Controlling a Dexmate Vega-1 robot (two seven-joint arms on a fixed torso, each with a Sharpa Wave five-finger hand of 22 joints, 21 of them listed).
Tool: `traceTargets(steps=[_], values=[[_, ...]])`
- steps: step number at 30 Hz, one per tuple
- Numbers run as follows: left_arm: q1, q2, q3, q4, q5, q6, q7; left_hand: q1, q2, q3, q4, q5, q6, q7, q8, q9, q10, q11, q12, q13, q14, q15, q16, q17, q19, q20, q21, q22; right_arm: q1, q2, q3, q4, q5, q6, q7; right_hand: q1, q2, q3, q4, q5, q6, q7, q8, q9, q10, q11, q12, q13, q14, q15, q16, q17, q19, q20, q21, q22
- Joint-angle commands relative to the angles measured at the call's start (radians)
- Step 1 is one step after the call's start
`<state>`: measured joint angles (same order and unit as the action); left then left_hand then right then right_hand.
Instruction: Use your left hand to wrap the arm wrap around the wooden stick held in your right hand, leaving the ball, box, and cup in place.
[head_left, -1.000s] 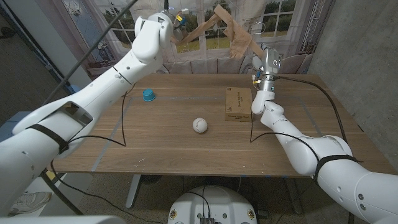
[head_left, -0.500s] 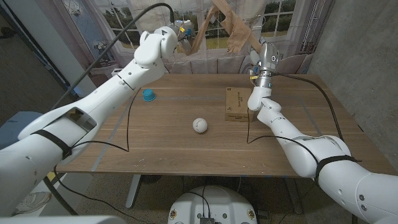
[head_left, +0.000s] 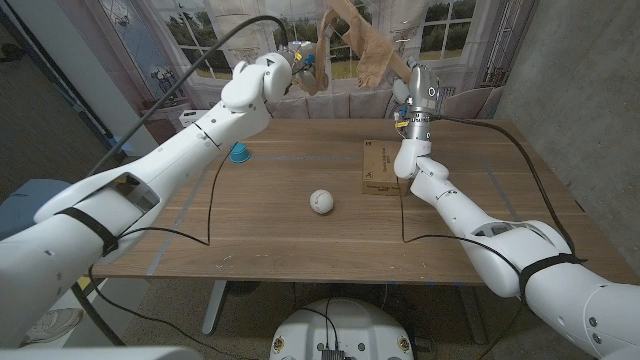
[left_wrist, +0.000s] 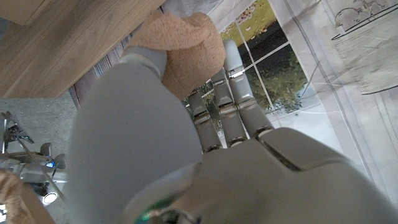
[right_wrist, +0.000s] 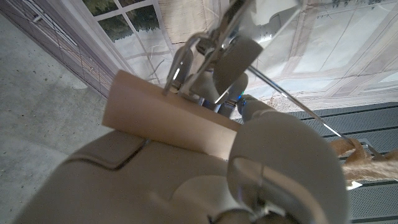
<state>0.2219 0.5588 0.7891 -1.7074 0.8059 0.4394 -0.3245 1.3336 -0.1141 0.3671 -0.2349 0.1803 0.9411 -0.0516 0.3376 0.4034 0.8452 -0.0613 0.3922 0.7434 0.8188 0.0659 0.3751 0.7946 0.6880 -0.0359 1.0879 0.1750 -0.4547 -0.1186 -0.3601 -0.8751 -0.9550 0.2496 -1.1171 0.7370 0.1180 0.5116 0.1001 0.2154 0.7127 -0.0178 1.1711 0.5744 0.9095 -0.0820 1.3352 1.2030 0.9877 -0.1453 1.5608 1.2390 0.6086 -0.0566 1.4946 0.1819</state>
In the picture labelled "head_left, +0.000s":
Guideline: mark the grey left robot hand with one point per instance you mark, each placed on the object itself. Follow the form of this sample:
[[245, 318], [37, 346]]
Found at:
[[307, 67]]

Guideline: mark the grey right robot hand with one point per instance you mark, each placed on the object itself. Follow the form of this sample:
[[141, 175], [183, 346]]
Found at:
[[422, 90]]

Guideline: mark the tan fabric arm wrap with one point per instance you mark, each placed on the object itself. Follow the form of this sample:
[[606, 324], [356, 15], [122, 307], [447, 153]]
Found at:
[[370, 50]]

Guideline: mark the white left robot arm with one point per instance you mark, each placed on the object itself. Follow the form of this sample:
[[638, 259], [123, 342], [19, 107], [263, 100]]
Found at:
[[150, 170]]

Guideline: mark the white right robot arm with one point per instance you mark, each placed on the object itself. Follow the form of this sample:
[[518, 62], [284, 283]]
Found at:
[[475, 220]]

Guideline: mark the brown cardboard box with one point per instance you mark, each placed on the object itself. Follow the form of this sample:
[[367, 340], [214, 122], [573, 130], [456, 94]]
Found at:
[[380, 170]]

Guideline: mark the small blue cup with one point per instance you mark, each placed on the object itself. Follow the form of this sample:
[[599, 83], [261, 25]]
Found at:
[[240, 153]]

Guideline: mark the white power adapter box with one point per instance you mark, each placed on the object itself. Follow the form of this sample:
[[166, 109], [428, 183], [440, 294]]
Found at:
[[190, 117]]

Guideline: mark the white ball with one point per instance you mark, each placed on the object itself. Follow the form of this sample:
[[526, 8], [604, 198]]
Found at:
[[321, 202]]

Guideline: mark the printed window backdrop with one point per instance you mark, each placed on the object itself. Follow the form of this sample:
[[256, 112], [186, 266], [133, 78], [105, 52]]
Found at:
[[475, 45]]

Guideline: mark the white table leg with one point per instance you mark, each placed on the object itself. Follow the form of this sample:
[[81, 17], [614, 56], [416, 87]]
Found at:
[[215, 305], [472, 315]]

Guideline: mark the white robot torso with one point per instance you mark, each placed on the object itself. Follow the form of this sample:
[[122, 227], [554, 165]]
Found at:
[[350, 330]]

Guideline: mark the blue bin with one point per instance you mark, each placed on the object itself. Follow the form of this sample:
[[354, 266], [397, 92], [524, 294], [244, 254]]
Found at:
[[25, 200]]

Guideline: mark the white sneakers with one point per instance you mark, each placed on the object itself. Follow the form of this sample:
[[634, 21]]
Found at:
[[52, 322]]

